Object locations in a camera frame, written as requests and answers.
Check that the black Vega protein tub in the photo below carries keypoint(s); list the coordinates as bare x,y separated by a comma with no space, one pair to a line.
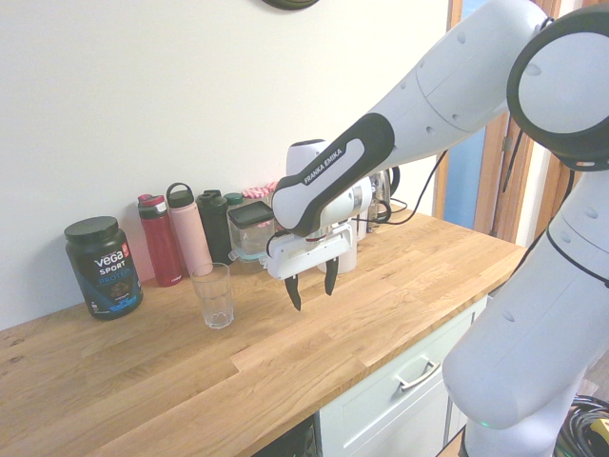
102,271

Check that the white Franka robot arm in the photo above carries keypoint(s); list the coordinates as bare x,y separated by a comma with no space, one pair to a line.
476,95

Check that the dark round wall clock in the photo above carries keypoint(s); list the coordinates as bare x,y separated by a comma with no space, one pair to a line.
290,3

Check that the square clear container black lid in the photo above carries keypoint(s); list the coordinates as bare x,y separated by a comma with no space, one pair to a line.
249,215

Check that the white cabinet drawer front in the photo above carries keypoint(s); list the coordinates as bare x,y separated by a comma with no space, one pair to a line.
371,409

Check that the green lid jar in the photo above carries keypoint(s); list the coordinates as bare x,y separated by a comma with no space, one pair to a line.
233,198

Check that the clear drinking glass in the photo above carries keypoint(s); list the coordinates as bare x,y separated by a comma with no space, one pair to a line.
216,304

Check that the stainless steel kettle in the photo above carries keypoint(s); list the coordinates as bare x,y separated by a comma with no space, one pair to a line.
385,183

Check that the blue door panel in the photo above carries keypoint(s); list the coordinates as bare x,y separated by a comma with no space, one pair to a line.
464,190

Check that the yellow power box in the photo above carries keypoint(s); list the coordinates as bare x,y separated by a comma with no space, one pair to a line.
600,438

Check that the small container teal clip lid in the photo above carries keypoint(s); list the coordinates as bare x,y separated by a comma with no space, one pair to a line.
247,257

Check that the black stainless dishwasher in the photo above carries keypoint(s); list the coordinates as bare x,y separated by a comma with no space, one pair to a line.
290,438

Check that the red water bottle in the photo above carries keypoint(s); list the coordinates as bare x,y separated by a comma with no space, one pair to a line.
162,252

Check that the black shaker bottle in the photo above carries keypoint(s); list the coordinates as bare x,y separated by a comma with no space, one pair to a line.
214,228

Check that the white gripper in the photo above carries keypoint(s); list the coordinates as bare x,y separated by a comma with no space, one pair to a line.
304,257

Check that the wooden door frame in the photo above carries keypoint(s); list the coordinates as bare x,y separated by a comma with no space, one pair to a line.
499,200

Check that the pink water bottle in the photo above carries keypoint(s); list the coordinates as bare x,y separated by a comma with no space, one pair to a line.
188,233

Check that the translucent water pitcher blue lid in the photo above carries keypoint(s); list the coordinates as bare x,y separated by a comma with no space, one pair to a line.
349,259

